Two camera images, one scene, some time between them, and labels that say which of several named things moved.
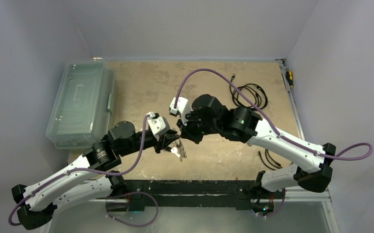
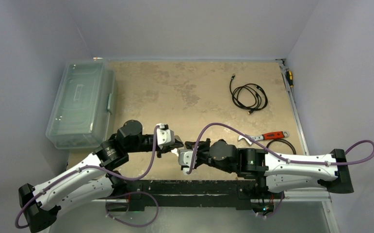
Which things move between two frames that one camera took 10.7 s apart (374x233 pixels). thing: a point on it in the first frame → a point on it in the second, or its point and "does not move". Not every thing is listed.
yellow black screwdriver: (289, 76) does not move
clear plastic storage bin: (84, 106) does not move
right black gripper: (189, 127) → (194, 153)
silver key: (174, 150) does not move
